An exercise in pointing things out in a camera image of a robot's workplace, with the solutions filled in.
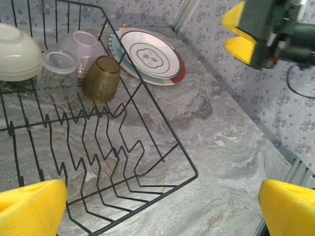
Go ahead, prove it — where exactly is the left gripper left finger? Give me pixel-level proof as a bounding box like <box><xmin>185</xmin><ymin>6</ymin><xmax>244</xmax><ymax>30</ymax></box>
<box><xmin>0</xmin><ymin>179</ymin><xmax>68</xmax><ymax>236</ymax></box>

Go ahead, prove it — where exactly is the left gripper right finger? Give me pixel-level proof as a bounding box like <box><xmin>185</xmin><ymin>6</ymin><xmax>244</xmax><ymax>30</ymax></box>
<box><xmin>258</xmin><ymin>179</ymin><xmax>315</xmax><ymax>236</ymax></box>

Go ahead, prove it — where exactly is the white plate with orange rim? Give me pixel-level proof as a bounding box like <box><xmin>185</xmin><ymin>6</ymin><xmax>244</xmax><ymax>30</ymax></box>
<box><xmin>112</xmin><ymin>27</ymin><xmax>187</xmax><ymax>86</ymax></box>

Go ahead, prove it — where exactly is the black wire dish rack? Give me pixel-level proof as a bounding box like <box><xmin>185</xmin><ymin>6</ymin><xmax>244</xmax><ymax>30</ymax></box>
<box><xmin>0</xmin><ymin>0</ymin><xmax>199</xmax><ymax>236</ymax></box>

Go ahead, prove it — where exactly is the white plate with cloud print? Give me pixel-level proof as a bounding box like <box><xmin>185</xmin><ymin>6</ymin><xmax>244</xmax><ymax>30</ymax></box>
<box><xmin>120</xmin><ymin>29</ymin><xmax>181</xmax><ymax>79</ymax></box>

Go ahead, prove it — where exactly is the clear plastic cup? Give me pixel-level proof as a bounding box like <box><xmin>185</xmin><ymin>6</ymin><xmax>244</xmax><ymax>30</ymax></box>
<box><xmin>36</xmin><ymin>50</ymin><xmax>79</xmax><ymax>104</ymax></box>

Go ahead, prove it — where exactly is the green striped plate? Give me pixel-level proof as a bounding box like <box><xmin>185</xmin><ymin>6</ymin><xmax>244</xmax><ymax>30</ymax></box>
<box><xmin>108</xmin><ymin>31</ymin><xmax>119</xmax><ymax>56</ymax></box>

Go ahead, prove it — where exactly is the amber glass cup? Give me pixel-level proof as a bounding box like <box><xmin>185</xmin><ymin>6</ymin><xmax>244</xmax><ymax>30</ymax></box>
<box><xmin>81</xmin><ymin>56</ymin><xmax>121</xmax><ymax>104</ymax></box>

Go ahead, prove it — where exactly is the cream white bowl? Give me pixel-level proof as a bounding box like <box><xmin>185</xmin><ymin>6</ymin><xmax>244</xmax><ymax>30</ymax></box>
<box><xmin>0</xmin><ymin>23</ymin><xmax>42</xmax><ymax>82</ymax></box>

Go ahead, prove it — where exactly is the pink cup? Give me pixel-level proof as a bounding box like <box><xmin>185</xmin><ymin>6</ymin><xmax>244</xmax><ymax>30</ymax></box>
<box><xmin>55</xmin><ymin>30</ymin><xmax>106</xmax><ymax>79</ymax></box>

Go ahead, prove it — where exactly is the right gripper thin black cable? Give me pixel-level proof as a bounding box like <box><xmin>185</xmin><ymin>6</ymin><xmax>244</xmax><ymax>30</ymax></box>
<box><xmin>286</xmin><ymin>62</ymin><xmax>315</xmax><ymax>99</ymax></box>

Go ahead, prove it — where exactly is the aluminium side rail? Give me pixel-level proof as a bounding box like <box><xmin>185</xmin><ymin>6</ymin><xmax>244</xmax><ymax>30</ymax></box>
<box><xmin>280</xmin><ymin>157</ymin><xmax>315</xmax><ymax>191</ymax></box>

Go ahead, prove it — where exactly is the aluminium frame post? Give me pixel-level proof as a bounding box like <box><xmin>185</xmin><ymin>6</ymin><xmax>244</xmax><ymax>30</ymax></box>
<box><xmin>172</xmin><ymin>0</ymin><xmax>200</xmax><ymax>32</ymax></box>

